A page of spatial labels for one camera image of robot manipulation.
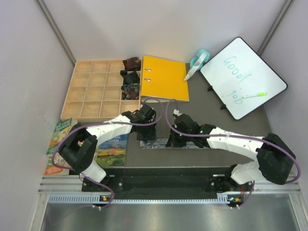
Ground grey blue patterned tie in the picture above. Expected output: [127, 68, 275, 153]
[140, 139, 209, 150]

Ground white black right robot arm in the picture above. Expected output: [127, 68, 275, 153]
[169, 114, 296, 191]

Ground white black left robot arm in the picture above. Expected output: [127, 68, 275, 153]
[57, 104, 156, 191]

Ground floral rolled tie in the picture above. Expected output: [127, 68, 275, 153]
[121, 83, 140, 100]

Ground blue Animal Farm book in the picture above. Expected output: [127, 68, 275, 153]
[95, 134, 128, 167]

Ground dark blue striped rolled tie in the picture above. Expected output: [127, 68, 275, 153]
[120, 70, 140, 85]

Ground dark red rolled tie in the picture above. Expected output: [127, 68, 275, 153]
[122, 57, 141, 71]

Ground wooden compartment tray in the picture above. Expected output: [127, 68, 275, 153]
[60, 59, 141, 123]

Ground teal white cat-ear headphones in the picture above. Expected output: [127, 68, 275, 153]
[184, 49, 210, 81]

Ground green children's book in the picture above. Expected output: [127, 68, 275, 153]
[46, 118, 78, 157]

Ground green whiteboard marker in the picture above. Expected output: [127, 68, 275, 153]
[242, 92, 267, 99]

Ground orange book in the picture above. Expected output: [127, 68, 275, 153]
[44, 154, 69, 176]

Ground yellow ring binder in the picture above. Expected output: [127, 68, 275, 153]
[141, 56, 189, 102]

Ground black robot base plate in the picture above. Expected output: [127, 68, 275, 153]
[81, 167, 254, 193]

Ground white whiteboard black frame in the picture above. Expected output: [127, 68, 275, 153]
[200, 37, 288, 120]

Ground aluminium frame rail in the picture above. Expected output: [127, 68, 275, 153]
[38, 175, 301, 204]

